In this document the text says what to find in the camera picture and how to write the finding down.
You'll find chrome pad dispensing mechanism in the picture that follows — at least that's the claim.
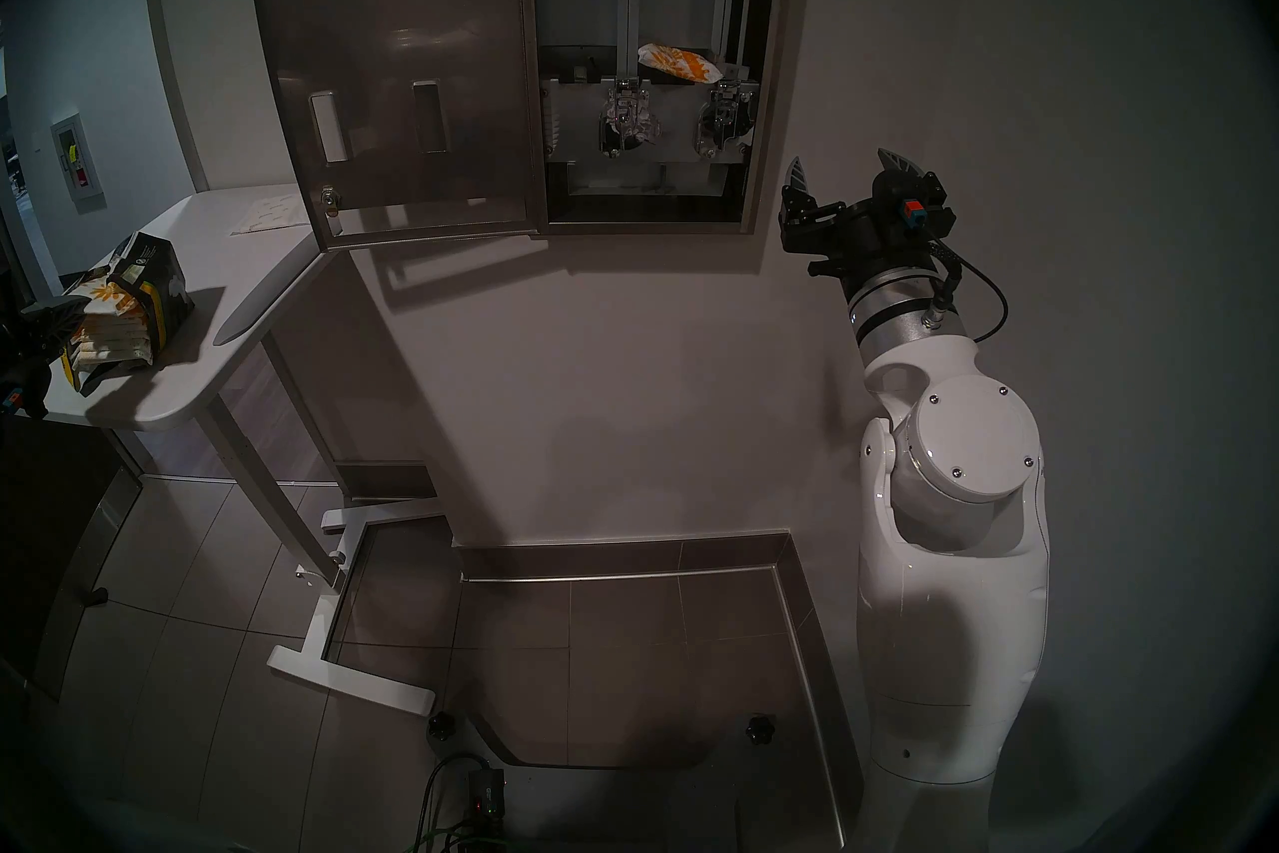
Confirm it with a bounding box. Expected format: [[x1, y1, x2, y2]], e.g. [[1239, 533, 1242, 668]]
[[598, 79, 661, 158]]

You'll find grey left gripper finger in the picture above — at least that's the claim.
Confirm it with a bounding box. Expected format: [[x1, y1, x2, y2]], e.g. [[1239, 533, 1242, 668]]
[[18, 296, 93, 342]]

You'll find white pad with orange flower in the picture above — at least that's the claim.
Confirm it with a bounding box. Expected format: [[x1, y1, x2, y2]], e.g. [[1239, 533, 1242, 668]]
[[70, 279, 151, 320]]

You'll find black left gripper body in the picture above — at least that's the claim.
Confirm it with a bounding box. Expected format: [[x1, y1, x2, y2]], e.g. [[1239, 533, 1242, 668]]
[[0, 331, 56, 418]]

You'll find orange white pad packet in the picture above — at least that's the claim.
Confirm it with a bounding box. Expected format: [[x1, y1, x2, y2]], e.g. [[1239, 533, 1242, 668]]
[[637, 42, 723, 85]]

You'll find chrome tampon dispensing mechanism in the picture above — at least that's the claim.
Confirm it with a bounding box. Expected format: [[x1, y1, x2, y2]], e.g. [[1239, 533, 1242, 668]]
[[694, 76, 759, 161]]

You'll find flat white wrapped pad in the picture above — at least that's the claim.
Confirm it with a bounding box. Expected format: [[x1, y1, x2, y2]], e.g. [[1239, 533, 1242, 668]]
[[230, 194, 311, 237]]

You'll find grey door frame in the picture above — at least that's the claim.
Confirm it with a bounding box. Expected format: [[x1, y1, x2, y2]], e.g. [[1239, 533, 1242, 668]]
[[140, 0, 211, 192]]

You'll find stainless steel dispenser door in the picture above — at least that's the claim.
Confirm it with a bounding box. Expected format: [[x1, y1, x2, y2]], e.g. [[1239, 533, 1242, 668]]
[[243, 0, 549, 252]]

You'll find black power box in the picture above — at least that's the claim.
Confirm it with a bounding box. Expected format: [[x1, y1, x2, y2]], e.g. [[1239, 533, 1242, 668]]
[[470, 769, 507, 830]]

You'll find black yellow pad package bag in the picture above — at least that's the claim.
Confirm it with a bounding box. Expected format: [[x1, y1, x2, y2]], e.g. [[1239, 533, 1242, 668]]
[[35, 231, 196, 397]]

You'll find green and black cable bundle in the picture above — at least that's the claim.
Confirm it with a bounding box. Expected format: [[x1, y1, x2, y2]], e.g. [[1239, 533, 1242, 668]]
[[410, 754, 506, 853]]

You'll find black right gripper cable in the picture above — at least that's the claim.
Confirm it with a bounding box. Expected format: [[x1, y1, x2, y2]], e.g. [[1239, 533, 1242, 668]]
[[924, 236, 1009, 345]]

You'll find wall fire extinguisher cabinet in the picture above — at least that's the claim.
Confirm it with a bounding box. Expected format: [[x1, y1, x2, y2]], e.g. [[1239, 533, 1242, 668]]
[[50, 113, 108, 214]]

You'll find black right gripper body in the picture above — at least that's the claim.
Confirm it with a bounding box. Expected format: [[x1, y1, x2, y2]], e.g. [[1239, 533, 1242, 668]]
[[780, 196, 951, 293]]

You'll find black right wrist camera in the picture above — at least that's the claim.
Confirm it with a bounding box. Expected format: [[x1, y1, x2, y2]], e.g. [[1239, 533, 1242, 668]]
[[874, 173, 950, 240]]

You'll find dark robot base platform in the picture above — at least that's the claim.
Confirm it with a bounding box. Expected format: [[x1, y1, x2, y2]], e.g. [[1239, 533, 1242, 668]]
[[460, 711, 810, 853]]

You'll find stack of white wrapped pads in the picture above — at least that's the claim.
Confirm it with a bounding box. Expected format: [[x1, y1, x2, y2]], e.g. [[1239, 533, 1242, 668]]
[[65, 316, 156, 372]]

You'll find white table with legs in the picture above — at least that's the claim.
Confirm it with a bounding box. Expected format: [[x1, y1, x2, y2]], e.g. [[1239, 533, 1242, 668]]
[[0, 181, 446, 717]]

